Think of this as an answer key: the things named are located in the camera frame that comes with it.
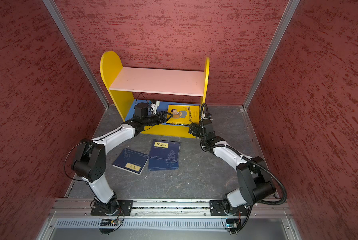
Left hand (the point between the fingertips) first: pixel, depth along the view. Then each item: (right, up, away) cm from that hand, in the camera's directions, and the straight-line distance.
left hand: (170, 118), depth 88 cm
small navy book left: (-25, -26, +4) cm, 37 cm away
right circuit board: (+32, -51, -17) cm, 62 cm away
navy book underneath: (-9, -28, +1) cm, 29 cm away
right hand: (+14, -6, +2) cm, 16 cm away
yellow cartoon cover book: (+9, +3, +5) cm, 11 cm away
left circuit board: (-28, -51, -17) cm, 60 cm away
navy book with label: (-4, -20, +5) cm, 21 cm away
